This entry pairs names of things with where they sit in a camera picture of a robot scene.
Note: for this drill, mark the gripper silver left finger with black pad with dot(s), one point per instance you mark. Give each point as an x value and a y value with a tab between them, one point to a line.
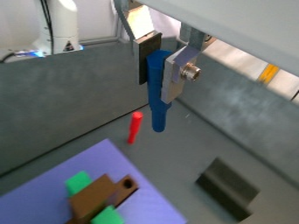
145	38

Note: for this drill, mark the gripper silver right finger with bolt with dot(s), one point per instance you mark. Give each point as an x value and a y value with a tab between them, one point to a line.
181	64

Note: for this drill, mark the blue peg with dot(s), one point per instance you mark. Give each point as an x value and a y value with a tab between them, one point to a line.
155	73

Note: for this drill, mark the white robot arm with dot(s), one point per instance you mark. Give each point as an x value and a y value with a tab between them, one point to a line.
59	30

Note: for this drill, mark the black angled fixture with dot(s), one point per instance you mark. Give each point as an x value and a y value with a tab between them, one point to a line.
229	188

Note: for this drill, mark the red peg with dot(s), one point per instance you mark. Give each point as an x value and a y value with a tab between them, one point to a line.
135	126

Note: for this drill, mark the left green block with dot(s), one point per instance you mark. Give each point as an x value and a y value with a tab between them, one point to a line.
77	183

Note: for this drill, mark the green block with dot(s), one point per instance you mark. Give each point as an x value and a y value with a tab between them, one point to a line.
109	216
77	183

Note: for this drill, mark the brown slotted bar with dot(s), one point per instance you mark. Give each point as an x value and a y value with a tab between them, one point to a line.
97	196

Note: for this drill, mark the right green block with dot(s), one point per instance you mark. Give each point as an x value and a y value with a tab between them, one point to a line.
109	216

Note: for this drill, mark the purple base block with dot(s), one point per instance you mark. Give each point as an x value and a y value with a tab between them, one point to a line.
39	202

